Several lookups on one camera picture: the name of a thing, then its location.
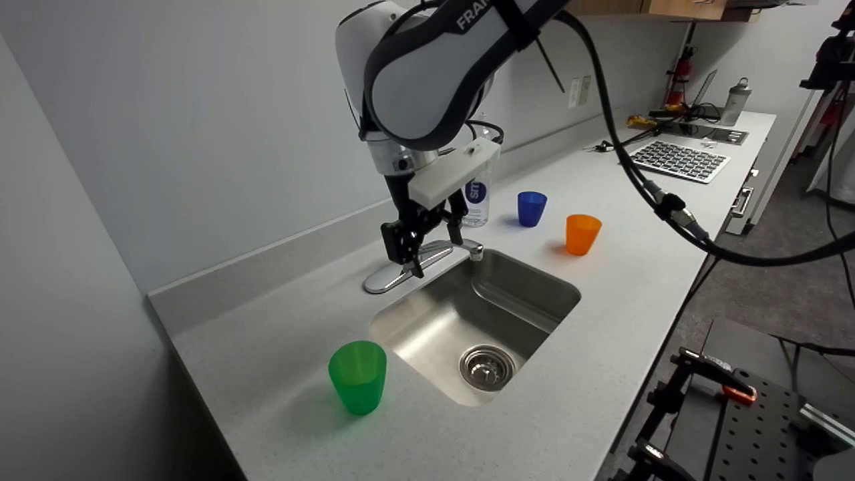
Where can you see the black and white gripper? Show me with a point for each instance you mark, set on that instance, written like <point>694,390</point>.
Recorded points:
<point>427,188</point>

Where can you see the chrome tap nozzle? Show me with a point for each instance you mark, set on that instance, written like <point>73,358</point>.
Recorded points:
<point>439,248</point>

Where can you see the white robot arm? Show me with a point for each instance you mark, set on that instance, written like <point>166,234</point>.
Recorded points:
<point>413,79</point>

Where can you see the clear plastic water bottle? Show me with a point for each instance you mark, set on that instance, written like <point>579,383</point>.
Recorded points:
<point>476,196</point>

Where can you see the stainless steel sink basin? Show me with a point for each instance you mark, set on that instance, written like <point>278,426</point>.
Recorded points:
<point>499,300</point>

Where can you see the blue plastic cup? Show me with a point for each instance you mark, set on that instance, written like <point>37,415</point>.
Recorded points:
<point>531,206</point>

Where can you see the round metal sink drain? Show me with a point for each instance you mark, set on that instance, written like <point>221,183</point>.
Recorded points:
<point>488,367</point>

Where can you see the orange plastic cup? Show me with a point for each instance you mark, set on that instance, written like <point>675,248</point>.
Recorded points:
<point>580,234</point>

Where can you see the green plastic cup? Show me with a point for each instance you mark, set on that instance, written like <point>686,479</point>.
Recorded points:
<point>359,373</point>

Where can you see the grey metal drinking bottle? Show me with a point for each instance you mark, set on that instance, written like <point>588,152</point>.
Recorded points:
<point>735,100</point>

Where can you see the black perforated metal table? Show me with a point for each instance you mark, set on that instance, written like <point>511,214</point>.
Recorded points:
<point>799,426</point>

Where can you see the chrome tap base plate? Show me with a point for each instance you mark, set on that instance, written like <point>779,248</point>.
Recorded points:
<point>387,278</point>

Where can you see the black clamp with red handle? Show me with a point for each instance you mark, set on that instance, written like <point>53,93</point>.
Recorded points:
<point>718,373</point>

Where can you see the black camera tripod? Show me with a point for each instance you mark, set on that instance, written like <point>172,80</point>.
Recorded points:
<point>833,129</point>

